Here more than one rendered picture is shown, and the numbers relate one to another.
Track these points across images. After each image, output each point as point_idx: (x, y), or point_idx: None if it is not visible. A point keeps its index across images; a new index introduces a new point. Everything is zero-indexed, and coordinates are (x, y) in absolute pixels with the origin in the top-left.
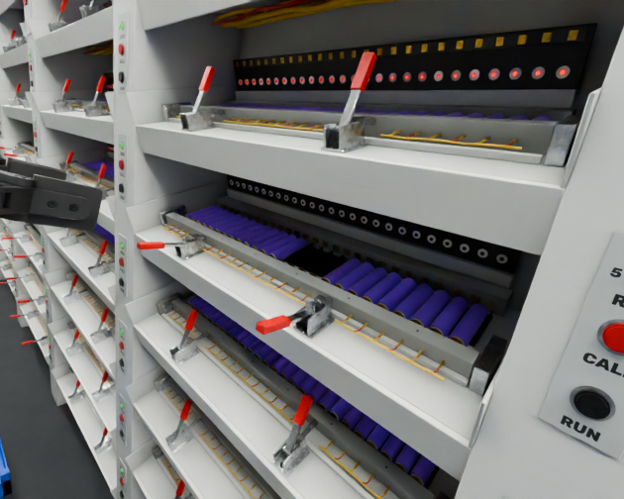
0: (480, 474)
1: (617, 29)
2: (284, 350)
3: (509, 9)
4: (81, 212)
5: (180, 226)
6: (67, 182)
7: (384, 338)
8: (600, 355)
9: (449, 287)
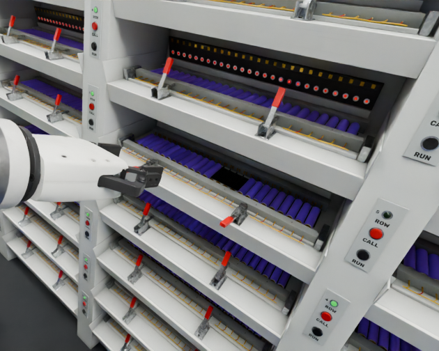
0: (318, 281)
1: (391, 83)
2: (221, 230)
3: None
4: (158, 180)
5: (136, 150)
6: (153, 167)
7: (275, 225)
8: (368, 239)
9: (301, 196)
